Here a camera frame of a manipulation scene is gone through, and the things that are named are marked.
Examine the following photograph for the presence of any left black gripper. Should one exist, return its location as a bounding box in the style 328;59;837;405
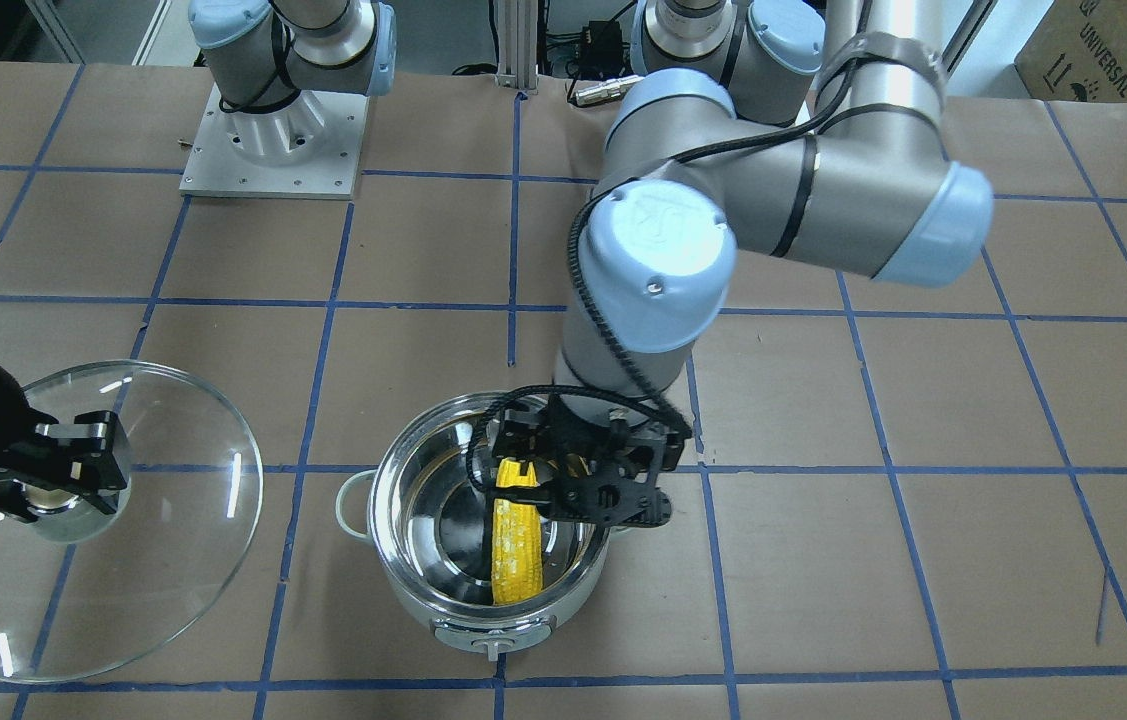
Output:
492;392;685;528

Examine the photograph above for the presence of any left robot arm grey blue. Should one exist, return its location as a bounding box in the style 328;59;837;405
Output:
463;1;993;527

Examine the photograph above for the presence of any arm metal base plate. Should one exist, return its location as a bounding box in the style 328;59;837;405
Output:
179;88;370;199

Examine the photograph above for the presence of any glass pot lid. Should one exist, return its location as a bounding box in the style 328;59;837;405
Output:
0;359;263;684

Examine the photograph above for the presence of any silver cylinder connector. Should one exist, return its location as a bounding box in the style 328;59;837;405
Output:
568;75;644;108

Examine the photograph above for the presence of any white cooking pot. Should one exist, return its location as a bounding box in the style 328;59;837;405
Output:
334;392;619;661

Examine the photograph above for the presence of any yellow corn cob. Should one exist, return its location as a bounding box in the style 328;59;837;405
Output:
490;497;544;606

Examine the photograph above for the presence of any cardboard box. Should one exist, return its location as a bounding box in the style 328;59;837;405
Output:
1014;1;1127;103

